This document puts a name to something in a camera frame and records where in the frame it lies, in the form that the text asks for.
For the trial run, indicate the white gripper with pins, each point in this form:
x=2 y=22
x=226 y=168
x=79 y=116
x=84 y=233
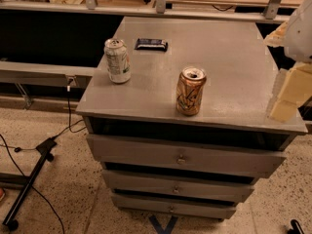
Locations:
x=299 y=33

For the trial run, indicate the orange soda can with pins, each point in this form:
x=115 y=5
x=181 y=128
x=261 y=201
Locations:
x=189 y=90

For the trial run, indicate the white green soda can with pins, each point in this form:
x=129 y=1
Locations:
x=118 y=63

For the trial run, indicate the grey drawer cabinet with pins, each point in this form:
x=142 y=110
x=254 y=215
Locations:
x=240 y=76

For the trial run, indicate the black object bottom right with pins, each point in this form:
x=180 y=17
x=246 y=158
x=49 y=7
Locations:
x=296 y=228

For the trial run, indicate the top grey drawer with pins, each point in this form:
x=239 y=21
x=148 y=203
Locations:
x=185 y=156

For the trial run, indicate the grey drawer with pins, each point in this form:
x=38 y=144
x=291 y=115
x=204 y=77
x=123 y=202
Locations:
x=185 y=156
x=177 y=186
x=175 y=207

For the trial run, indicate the middle grey drawer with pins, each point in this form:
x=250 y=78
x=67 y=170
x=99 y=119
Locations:
x=177 y=186

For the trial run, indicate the bottom grey drawer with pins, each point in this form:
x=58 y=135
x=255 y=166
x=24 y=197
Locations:
x=175 y=207

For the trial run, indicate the black stand leg with wheel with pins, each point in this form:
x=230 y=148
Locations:
x=25 y=182

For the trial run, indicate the grey side bench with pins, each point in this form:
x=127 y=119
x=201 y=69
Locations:
x=45 y=74

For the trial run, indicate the grey metal shelf rail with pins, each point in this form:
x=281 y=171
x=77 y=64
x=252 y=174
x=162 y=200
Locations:
x=238 y=10

